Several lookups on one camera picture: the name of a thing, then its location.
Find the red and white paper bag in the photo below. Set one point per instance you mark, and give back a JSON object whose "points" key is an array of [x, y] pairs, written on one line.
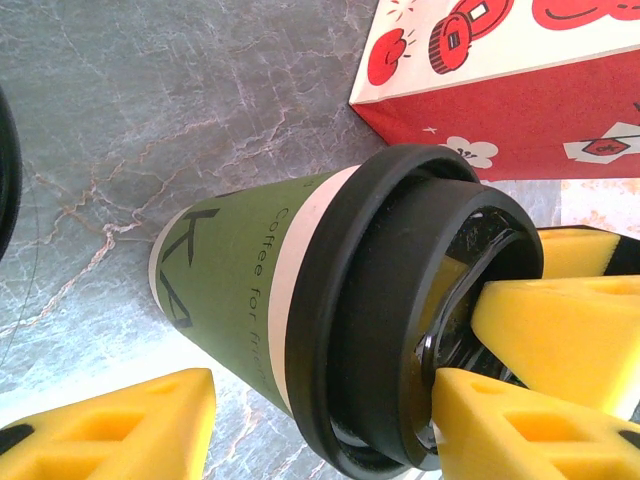
{"points": [[500, 100]]}

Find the stack of black lids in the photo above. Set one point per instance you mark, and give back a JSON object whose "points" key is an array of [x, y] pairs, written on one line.
{"points": [[7, 175]]}

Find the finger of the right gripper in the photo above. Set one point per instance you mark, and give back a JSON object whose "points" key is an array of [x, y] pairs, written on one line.
{"points": [[560, 335], [575, 252]]}

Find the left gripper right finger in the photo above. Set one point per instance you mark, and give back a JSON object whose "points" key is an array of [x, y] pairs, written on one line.
{"points": [[525, 440]]}

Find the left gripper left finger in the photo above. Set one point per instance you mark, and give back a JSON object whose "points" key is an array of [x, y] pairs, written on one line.
{"points": [[100, 440]]}

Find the green paper coffee cup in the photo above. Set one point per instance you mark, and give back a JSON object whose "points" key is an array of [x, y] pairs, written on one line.
{"points": [[240, 280]]}

